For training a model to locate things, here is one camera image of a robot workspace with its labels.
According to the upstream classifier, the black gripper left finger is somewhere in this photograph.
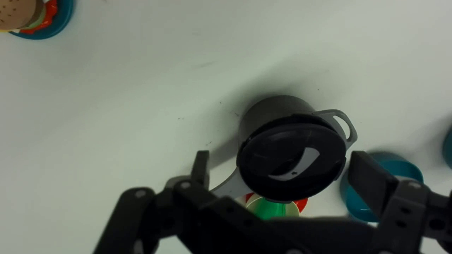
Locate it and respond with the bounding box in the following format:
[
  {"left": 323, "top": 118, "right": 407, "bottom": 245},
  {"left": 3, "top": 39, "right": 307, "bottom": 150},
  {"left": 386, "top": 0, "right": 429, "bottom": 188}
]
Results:
[{"left": 92, "top": 150, "right": 246, "bottom": 254}]

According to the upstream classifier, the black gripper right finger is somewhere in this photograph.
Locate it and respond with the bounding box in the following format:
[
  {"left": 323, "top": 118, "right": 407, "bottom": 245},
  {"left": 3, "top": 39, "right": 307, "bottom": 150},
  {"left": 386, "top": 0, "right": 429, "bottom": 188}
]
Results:
[{"left": 349, "top": 150, "right": 452, "bottom": 254}]

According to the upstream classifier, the teal pot lid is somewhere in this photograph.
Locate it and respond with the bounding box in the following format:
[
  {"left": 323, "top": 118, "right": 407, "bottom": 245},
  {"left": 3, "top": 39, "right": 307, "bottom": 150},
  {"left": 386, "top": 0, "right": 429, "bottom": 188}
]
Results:
[{"left": 340, "top": 150, "right": 426, "bottom": 225}]

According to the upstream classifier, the teal toy pot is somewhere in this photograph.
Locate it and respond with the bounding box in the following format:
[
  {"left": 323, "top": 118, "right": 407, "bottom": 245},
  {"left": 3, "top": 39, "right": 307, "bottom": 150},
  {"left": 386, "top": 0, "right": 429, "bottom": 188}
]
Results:
[{"left": 441, "top": 126, "right": 452, "bottom": 170}]

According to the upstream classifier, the black toy pot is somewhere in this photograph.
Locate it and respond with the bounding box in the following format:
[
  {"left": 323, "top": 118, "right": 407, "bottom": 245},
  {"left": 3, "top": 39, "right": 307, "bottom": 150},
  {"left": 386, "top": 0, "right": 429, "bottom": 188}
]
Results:
[{"left": 211, "top": 95, "right": 359, "bottom": 201}]

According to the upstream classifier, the red and green toy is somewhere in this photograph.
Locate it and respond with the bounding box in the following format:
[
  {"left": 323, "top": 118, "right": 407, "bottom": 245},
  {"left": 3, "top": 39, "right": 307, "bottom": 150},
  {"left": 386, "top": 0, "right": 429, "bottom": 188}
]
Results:
[{"left": 246, "top": 197, "right": 301, "bottom": 222}]

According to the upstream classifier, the orange and teal toy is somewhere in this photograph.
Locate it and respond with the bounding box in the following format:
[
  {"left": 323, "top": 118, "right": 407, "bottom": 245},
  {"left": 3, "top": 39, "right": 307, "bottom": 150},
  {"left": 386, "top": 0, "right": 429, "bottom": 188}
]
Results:
[{"left": 9, "top": 0, "right": 77, "bottom": 42}]

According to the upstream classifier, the toy burger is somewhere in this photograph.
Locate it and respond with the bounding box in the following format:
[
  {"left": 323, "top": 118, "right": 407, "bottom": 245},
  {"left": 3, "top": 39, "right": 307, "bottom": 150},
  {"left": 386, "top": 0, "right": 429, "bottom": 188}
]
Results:
[{"left": 0, "top": 0, "right": 60, "bottom": 36}]

